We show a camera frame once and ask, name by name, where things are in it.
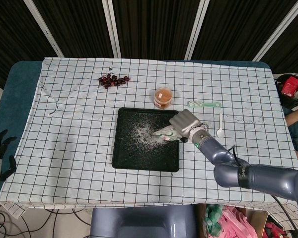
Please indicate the person bare limb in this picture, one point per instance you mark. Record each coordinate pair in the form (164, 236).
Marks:
(296, 118)

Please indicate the pink cloth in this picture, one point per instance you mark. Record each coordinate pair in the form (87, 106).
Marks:
(236, 220)

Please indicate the green patterned cloth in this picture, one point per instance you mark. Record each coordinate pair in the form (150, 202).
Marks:
(213, 219)

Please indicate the blue-grey robot torso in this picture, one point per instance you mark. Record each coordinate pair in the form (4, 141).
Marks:
(139, 223)

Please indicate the black bin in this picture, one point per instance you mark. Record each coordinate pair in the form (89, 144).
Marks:
(279, 84)

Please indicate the white black checkered tablecloth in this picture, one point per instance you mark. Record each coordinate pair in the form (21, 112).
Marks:
(77, 138)

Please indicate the white salt pile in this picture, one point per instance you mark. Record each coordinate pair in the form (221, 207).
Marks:
(146, 135)

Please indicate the green hairbrush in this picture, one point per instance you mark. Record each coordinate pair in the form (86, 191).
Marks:
(201, 104)

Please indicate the black square tray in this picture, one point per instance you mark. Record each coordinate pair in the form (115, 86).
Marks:
(129, 153)

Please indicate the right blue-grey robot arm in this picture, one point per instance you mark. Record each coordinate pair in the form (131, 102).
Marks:
(263, 178)

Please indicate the white plastic spoon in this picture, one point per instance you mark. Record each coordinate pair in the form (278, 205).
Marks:
(220, 132)

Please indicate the white partition frame post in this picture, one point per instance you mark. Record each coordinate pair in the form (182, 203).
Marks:
(280, 27)
(46, 29)
(111, 27)
(196, 29)

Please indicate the white green packet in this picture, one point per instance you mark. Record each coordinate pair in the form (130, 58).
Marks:
(167, 132)

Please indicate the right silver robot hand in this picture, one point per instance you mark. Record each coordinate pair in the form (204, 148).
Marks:
(186, 122)

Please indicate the clear jar orange contents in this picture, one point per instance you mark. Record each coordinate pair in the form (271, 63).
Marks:
(163, 96)

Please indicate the cardboard box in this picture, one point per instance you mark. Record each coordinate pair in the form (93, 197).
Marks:
(259, 218)

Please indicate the red box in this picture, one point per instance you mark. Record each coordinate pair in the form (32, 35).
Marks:
(290, 86)

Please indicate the dark red grape bunch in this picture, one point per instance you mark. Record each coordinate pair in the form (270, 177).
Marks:
(113, 81)

